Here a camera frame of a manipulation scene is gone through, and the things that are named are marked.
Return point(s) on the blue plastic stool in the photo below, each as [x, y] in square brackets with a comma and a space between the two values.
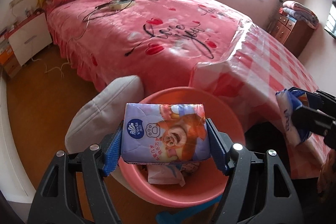
[167, 218]

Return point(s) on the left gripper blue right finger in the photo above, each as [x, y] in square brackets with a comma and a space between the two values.
[217, 148]

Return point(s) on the grey white cushion stool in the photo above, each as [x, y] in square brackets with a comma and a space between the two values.
[102, 115]

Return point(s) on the brown wooden drawer cabinet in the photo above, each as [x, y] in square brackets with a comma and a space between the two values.
[291, 33]

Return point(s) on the bed with pink blanket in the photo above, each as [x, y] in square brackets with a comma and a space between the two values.
[160, 41]

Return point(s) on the white power strip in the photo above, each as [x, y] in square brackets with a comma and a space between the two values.
[118, 5]

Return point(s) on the brown paper packets in bin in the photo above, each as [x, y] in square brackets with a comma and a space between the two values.
[172, 174]

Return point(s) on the red white checkered plastic cloth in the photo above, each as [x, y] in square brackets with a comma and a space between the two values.
[247, 77]

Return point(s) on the folded blankets on cabinet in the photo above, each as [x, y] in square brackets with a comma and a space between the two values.
[301, 13]

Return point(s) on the white bedside cabinet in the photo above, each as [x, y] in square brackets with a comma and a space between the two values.
[30, 37]

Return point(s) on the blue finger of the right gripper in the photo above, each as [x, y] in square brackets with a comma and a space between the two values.
[298, 97]

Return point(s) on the person's right hand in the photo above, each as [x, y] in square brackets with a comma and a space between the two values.
[326, 180]

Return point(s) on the blue Vinda tissue pack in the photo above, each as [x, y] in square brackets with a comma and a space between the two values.
[294, 136]

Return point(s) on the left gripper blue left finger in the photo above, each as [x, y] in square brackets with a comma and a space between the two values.
[111, 148]

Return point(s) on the orange plastic trash bin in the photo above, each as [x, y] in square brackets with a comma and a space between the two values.
[206, 183]

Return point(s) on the wall mounted television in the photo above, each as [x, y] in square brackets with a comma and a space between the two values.
[330, 25]

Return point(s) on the purple Vinda tissue pack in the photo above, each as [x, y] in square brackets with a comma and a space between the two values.
[164, 134]

